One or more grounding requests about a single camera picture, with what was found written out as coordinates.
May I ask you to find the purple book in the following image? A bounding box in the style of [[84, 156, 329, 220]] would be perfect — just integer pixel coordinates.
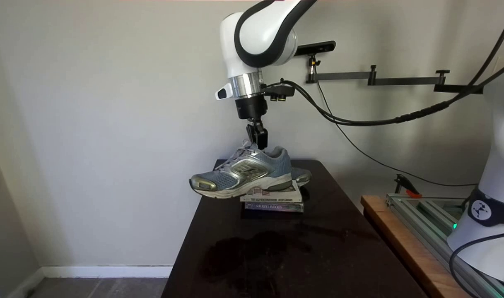
[[244, 201, 305, 213]]

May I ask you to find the black clamp with orange tips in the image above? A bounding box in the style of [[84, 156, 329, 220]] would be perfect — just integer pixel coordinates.
[[393, 173, 423, 199]]

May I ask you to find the camera on mount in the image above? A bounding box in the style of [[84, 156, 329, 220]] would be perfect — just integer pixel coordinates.
[[295, 40, 484, 94]]

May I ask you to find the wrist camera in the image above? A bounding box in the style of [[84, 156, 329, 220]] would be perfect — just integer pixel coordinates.
[[263, 83, 296, 102]]

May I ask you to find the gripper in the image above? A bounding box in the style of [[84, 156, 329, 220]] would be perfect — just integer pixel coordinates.
[[235, 95, 269, 151]]

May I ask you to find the black cable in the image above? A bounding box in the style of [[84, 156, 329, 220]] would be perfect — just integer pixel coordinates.
[[316, 80, 479, 187]]

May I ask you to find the grey and silver trainer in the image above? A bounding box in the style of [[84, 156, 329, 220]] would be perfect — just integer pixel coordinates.
[[291, 166, 313, 187], [188, 140, 294, 199]]

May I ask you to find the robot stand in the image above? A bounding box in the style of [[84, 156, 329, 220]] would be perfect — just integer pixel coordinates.
[[360, 193, 504, 298]]

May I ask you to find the white paperback book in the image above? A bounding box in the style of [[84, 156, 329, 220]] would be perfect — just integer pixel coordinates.
[[240, 180, 303, 203]]

